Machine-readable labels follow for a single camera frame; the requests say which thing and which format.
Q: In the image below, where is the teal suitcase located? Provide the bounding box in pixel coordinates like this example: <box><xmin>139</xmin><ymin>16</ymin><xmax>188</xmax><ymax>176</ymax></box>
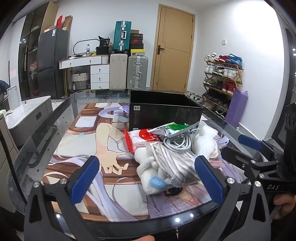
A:
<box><xmin>113</xmin><ymin>21</ymin><xmax>132</xmax><ymax>53</ymax></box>

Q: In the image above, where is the black cardboard box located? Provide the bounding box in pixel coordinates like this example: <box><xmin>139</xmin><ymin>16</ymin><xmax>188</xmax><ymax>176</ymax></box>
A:
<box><xmin>128</xmin><ymin>90</ymin><xmax>204</xmax><ymax>132</ymax></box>

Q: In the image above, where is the silver suitcase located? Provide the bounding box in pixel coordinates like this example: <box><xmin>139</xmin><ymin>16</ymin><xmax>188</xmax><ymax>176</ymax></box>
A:
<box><xmin>127</xmin><ymin>55</ymin><xmax>148</xmax><ymax>90</ymax></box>

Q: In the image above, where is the white desk with drawers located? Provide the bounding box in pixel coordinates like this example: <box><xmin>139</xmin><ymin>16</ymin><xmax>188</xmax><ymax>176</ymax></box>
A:
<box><xmin>59</xmin><ymin>56</ymin><xmax>110</xmax><ymax>91</ymax></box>

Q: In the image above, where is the person's right hand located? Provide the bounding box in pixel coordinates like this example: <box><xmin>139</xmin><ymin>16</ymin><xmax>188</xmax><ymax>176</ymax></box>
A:
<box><xmin>273</xmin><ymin>193</ymin><xmax>296</xmax><ymax>220</ymax></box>

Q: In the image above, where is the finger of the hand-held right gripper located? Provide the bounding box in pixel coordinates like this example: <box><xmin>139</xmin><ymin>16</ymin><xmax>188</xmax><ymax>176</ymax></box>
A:
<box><xmin>238</xmin><ymin>134</ymin><xmax>287</xmax><ymax>156</ymax></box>
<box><xmin>221</xmin><ymin>147</ymin><xmax>281</xmax><ymax>179</ymax></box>

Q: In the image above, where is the wicker basket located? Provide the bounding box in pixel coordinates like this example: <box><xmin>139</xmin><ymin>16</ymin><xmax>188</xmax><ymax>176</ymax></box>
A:
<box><xmin>71</xmin><ymin>72</ymin><xmax>90</xmax><ymax>91</ymax></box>

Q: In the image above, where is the black bag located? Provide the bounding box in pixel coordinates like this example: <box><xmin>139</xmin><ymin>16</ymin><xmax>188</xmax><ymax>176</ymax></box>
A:
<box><xmin>98</xmin><ymin>36</ymin><xmax>111</xmax><ymax>48</ymax></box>

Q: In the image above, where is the white plush toy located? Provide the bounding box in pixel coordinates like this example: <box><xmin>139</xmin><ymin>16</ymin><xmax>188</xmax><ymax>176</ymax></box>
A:
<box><xmin>135</xmin><ymin>148</ymin><xmax>167</xmax><ymax>194</ymax></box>

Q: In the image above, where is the clear bag of white cable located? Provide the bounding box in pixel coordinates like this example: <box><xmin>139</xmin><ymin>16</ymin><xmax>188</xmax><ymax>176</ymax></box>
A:
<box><xmin>143</xmin><ymin>141</ymin><xmax>204</xmax><ymax>189</ymax></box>

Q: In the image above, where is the wooden shoe rack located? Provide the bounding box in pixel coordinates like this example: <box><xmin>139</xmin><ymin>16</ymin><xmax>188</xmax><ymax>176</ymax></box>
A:
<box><xmin>203</xmin><ymin>59</ymin><xmax>244</xmax><ymax>117</ymax></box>

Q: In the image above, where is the white box appliance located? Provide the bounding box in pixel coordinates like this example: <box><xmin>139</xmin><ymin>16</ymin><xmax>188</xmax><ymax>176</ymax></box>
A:
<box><xmin>6</xmin><ymin>85</ymin><xmax>21</xmax><ymax>109</ymax></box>

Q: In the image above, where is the green white medicine packet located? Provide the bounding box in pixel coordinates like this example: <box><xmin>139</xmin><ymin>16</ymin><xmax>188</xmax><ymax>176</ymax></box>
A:
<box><xmin>149</xmin><ymin>123</ymin><xmax>199</xmax><ymax>139</ymax></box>

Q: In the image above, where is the black red shoe box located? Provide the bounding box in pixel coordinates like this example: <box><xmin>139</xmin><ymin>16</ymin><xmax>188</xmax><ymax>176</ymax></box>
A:
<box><xmin>130</xmin><ymin>33</ymin><xmax>144</xmax><ymax>44</ymax></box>

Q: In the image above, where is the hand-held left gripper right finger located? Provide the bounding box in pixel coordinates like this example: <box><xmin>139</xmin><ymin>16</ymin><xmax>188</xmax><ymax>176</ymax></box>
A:
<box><xmin>194</xmin><ymin>155</ymin><xmax>275</xmax><ymax>241</ymax></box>

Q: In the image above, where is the tall cardboard box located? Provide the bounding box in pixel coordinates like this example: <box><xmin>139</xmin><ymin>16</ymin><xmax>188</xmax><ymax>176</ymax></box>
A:
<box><xmin>63</xmin><ymin>15</ymin><xmax>73</xmax><ymax>33</ymax></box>

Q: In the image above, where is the beige suitcase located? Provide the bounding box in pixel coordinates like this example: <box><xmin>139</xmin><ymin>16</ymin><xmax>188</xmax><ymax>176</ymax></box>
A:
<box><xmin>109</xmin><ymin>54</ymin><xmax>128</xmax><ymax>90</ymax></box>

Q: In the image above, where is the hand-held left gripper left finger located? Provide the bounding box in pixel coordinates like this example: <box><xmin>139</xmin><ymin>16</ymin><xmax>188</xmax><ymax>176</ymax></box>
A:
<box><xmin>24</xmin><ymin>156</ymin><xmax>100</xmax><ymax>241</ymax></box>

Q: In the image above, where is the oval framed mirror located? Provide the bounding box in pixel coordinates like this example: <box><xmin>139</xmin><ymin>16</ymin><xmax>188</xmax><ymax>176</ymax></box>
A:
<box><xmin>73</xmin><ymin>39</ymin><xmax>100</xmax><ymax>56</ymax></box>

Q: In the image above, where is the dark grey refrigerator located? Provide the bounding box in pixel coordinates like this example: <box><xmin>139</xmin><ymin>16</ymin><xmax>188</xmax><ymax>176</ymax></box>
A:
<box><xmin>37</xmin><ymin>29</ymin><xmax>70</xmax><ymax>99</ymax></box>

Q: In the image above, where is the white cable bundle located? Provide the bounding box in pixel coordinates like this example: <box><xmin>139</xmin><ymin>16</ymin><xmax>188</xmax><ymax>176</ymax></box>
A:
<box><xmin>163</xmin><ymin>128</ymin><xmax>200</xmax><ymax>151</ymax></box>

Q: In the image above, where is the purple paper bag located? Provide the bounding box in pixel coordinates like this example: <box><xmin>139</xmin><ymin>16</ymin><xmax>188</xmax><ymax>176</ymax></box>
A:
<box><xmin>224</xmin><ymin>90</ymin><xmax>249</xmax><ymax>129</ymax></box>

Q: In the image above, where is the black storage box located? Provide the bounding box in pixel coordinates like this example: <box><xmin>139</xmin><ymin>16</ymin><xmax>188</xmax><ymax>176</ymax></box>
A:
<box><xmin>96</xmin><ymin>46</ymin><xmax>114</xmax><ymax>55</ymax></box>

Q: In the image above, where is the red and white plastic bag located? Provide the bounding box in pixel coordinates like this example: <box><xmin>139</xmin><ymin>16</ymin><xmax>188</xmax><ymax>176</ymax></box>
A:
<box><xmin>124</xmin><ymin>128</ymin><xmax>167</xmax><ymax>154</ymax></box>

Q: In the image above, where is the dark glass cabinet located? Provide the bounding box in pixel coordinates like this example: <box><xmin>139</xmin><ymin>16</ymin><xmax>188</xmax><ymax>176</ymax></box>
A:
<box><xmin>18</xmin><ymin>2</ymin><xmax>59</xmax><ymax>100</ymax></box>

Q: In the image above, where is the white rope coil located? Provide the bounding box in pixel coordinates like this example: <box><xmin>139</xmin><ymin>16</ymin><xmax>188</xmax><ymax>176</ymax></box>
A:
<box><xmin>192</xmin><ymin>126</ymin><xmax>220</xmax><ymax>160</ymax></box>

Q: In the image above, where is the beige drawer cabinet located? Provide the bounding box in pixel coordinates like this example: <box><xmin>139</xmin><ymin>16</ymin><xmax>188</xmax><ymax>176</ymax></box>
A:
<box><xmin>0</xmin><ymin>113</ymin><xmax>20</xmax><ymax>212</ymax></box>

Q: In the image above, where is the person's left hand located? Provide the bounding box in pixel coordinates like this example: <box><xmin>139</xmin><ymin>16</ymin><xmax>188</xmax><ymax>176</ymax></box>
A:
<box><xmin>126</xmin><ymin>235</ymin><xmax>155</xmax><ymax>241</ymax></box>

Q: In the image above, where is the printed desk mat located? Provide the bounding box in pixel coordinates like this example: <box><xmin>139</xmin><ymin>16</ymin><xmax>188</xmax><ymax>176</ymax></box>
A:
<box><xmin>43</xmin><ymin>102</ymin><xmax>252</xmax><ymax>222</ymax></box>

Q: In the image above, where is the grey console cabinet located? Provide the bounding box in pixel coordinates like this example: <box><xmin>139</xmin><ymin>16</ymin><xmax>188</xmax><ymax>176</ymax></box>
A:
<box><xmin>5</xmin><ymin>95</ymin><xmax>53</xmax><ymax>147</ymax></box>

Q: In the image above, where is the wooden door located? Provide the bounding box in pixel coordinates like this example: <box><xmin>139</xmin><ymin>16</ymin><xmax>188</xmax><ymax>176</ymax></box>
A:
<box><xmin>150</xmin><ymin>3</ymin><xmax>196</xmax><ymax>93</ymax></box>

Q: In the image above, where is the collection of sneakers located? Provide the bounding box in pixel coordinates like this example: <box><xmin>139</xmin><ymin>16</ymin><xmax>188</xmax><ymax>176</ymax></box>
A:
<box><xmin>186</xmin><ymin>53</ymin><xmax>243</xmax><ymax>116</ymax></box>

